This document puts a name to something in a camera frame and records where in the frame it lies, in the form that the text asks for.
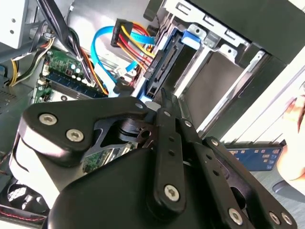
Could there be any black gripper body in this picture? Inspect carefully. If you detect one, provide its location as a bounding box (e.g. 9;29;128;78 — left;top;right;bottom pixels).
47;147;226;229

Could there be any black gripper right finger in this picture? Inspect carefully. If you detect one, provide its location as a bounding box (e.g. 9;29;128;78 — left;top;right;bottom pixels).
171;95;298;229

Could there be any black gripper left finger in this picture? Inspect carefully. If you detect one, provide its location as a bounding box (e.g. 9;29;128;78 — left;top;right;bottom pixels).
9;88;188;215

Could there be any blue data wire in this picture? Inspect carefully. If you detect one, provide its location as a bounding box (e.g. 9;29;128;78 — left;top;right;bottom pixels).
91;25;156;96

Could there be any hard disk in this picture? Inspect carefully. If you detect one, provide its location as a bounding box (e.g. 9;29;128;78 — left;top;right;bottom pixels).
139;23;205;103

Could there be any person's hand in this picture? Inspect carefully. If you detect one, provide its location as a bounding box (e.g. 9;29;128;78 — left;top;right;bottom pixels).
277;95;305;182

